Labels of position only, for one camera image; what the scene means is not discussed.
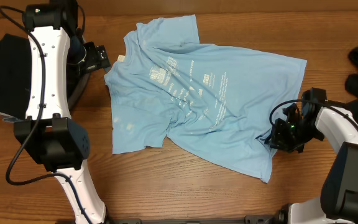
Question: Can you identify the light blue printed t-shirt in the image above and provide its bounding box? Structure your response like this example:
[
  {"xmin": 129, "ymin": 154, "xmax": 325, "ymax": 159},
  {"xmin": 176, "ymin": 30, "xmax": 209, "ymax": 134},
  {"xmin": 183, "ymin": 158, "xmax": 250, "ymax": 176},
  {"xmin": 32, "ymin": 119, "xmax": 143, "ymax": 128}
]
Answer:
[{"xmin": 104, "ymin": 15, "xmax": 307, "ymax": 182}]

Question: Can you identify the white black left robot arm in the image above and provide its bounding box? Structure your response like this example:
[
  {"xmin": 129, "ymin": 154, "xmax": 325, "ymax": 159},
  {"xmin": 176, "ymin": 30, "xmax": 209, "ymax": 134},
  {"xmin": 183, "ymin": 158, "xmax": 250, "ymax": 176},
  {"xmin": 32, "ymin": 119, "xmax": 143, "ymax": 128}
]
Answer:
[{"xmin": 14, "ymin": 1, "xmax": 111, "ymax": 223}]

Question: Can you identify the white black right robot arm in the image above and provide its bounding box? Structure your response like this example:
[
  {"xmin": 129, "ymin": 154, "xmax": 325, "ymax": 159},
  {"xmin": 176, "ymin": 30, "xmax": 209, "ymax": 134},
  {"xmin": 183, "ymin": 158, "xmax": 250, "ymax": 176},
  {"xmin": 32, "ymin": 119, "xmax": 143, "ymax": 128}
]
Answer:
[{"xmin": 265, "ymin": 88, "xmax": 358, "ymax": 224}]

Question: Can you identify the folded black garment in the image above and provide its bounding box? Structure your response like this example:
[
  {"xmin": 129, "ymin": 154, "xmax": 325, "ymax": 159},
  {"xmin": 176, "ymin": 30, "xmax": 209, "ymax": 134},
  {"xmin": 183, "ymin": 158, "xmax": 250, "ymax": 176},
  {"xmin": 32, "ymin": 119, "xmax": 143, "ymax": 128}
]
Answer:
[{"xmin": 0, "ymin": 34, "xmax": 86, "ymax": 119}]

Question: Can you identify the folded grey garment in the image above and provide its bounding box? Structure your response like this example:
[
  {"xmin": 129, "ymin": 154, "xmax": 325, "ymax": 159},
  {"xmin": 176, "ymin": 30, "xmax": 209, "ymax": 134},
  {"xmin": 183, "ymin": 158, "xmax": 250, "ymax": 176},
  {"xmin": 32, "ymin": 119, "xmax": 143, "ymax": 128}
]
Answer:
[{"xmin": 0, "ymin": 73, "xmax": 90, "ymax": 123}]

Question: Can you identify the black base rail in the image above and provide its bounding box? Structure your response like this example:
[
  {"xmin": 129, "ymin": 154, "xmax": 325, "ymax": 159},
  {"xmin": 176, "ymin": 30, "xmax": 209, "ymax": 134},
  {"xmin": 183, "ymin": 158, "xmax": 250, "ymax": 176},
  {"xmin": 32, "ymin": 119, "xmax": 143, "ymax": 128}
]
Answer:
[{"xmin": 104, "ymin": 215, "xmax": 278, "ymax": 224}]

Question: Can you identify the cardboard back wall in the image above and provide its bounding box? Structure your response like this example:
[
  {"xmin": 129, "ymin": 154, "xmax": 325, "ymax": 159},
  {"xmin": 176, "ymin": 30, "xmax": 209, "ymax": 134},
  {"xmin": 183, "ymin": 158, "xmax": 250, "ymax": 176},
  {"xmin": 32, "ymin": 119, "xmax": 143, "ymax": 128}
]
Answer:
[{"xmin": 0, "ymin": 0, "xmax": 358, "ymax": 19}]

